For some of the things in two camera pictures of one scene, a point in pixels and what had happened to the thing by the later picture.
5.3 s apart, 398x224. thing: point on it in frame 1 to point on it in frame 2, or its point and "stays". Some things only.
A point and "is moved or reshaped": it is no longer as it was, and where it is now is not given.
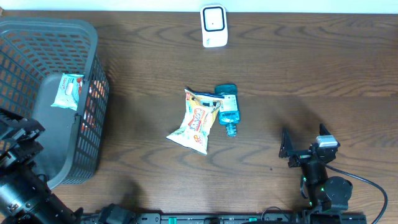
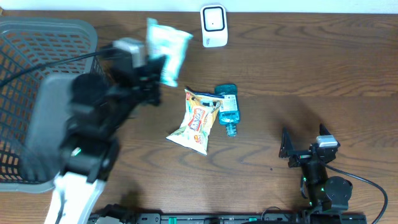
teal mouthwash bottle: x=229 y=111 stays
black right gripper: x=286 y=151 stays
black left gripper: x=13 y=129 to x=150 y=74
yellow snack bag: x=201 y=111 stays
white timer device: x=214 y=25 stays
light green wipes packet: x=68 y=91 is moved or reshaped
